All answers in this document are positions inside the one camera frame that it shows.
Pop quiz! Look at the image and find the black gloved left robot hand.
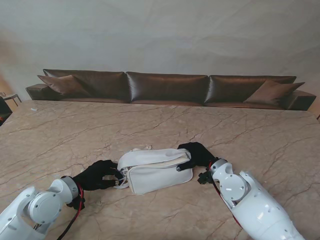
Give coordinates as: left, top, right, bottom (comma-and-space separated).
72, 159, 125, 192

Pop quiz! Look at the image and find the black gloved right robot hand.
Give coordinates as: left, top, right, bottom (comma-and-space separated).
175, 141, 217, 173

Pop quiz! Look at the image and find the cream fabric cosmetics bag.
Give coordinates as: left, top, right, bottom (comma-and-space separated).
112, 145, 194, 195

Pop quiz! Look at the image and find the brown leather sofa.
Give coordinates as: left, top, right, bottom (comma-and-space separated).
25, 69, 317, 111

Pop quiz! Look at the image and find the brown leather cushion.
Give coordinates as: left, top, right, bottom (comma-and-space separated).
243, 79, 306, 106
36, 74, 92, 98

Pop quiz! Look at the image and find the dark chair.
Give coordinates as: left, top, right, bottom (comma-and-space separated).
0, 96, 14, 126

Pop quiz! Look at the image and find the small side table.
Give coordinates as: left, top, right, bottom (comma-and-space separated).
0, 92, 22, 108

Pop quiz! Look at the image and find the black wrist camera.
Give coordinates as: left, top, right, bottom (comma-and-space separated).
198, 171, 213, 185
66, 196, 86, 211

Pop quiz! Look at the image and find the red black cable bundle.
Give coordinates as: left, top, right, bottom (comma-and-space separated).
56, 183, 85, 240
208, 162, 242, 227

